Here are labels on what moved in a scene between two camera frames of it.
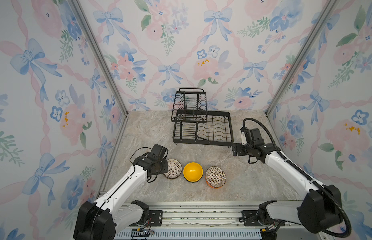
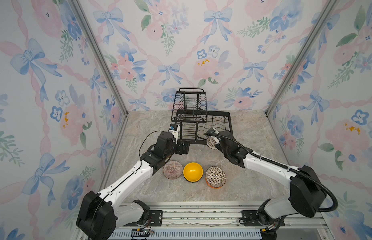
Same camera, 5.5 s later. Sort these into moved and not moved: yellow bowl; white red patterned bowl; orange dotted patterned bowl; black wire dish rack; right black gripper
Moved: white red patterned bowl; right black gripper
Not moved: yellow bowl; orange dotted patterned bowl; black wire dish rack
